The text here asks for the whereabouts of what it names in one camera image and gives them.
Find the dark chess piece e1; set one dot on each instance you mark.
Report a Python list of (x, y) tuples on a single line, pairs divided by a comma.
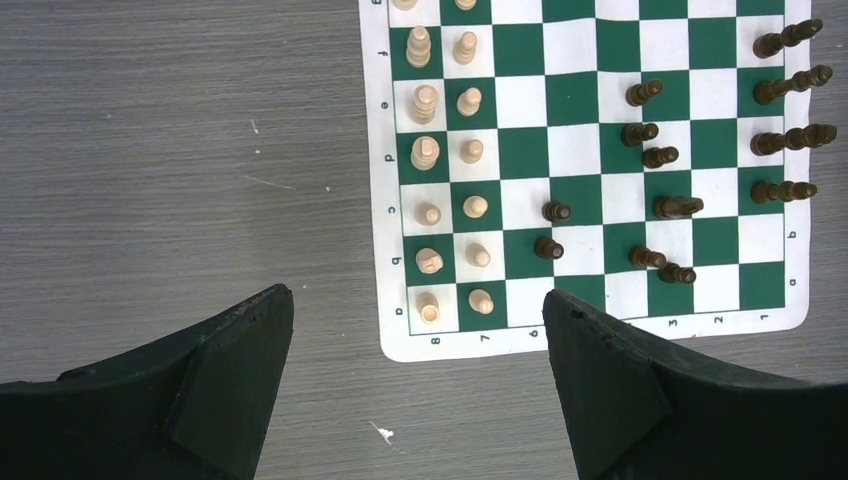
[(767, 91)]

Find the white chess piece e8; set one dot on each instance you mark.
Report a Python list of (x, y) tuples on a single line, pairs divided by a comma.
[(425, 99)]

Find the white chess piece f8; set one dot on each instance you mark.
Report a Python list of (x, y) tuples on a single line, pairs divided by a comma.
[(418, 47)]

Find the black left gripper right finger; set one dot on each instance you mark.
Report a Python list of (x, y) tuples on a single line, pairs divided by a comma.
[(637, 406)]

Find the white chess piece g8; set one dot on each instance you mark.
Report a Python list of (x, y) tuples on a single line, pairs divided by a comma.
[(404, 5)]

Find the white chess piece c8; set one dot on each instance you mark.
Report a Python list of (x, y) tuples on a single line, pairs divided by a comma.
[(428, 214)]

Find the dark chess pawn e4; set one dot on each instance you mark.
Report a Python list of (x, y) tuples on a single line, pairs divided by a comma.
[(639, 94)]

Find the dark chess pawn d4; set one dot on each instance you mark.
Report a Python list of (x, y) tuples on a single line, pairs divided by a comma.
[(634, 134)]

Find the white chess piece a8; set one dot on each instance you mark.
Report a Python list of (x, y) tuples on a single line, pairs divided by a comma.
[(428, 308)]

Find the dark chess piece c3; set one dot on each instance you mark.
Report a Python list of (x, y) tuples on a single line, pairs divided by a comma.
[(674, 207)]

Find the dark chess pawn d3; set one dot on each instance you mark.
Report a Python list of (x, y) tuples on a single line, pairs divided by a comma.
[(656, 157)]

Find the white chess piece d8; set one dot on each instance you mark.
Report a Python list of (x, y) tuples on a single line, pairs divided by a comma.
[(425, 152)]

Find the dark chess piece f1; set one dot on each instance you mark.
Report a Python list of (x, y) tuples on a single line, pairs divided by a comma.
[(771, 44)]

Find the white chess piece b8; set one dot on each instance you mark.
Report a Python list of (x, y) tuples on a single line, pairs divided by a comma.
[(429, 261)]

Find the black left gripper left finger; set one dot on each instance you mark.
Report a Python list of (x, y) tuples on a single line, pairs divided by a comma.
[(195, 404)]

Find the dark chess pawn b5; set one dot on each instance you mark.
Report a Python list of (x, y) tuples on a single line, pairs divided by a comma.
[(548, 248)]

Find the white chess pawn d7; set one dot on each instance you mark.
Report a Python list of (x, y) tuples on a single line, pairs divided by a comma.
[(472, 151)]

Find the green white chess mat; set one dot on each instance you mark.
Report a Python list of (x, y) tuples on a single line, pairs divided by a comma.
[(553, 77)]

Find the white chess pawn b7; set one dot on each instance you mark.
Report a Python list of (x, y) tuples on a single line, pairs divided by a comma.
[(477, 255)]

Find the white chess pawn e7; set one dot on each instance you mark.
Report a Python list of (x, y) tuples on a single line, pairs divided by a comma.
[(469, 102)]

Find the white chess pawn c7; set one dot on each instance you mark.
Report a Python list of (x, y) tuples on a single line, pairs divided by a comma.
[(475, 206)]

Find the white chess pawn f7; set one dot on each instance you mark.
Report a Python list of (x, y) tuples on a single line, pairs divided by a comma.
[(464, 49)]

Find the dark chess piece d1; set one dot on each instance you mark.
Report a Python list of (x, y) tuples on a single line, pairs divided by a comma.
[(812, 136)]

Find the dark chess pawn c5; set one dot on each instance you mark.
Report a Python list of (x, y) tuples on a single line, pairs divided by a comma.
[(554, 211)]

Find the dark chess pawn b3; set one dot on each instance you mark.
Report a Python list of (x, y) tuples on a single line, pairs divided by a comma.
[(641, 256)]

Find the dark chess piece c1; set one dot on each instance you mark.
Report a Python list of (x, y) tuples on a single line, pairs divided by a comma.
[(766, 192)]

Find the white chess pawn a7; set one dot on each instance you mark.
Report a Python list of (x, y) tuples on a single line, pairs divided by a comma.
[(481, 301)]

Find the white chess pawn g7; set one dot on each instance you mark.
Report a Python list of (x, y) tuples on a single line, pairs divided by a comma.
[(465, 5)]

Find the dark chess pawn a3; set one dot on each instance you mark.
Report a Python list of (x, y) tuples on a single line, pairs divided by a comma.
[(672, 272)]

